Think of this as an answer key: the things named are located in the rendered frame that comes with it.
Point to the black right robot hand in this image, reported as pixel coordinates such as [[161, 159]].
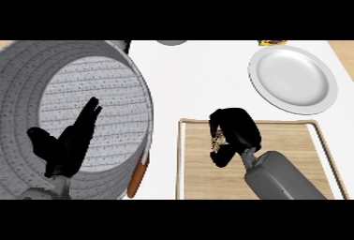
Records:
[[238, 128]]

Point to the yellow and red packet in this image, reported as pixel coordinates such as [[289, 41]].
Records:
[[273, 42]]

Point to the pale wooden tray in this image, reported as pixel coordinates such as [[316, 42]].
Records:
[[202, 175]]

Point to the white round plate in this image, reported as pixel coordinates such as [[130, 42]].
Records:
[[292, 78]]

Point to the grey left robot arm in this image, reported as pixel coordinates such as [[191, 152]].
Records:
[[55, 189]]

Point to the grey round object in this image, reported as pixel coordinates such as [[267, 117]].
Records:
[[171, 42]]

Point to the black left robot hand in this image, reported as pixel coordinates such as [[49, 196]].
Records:
[[70, 146]]

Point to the large grey speckled pot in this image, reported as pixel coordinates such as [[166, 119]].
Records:
[[70, 122]]

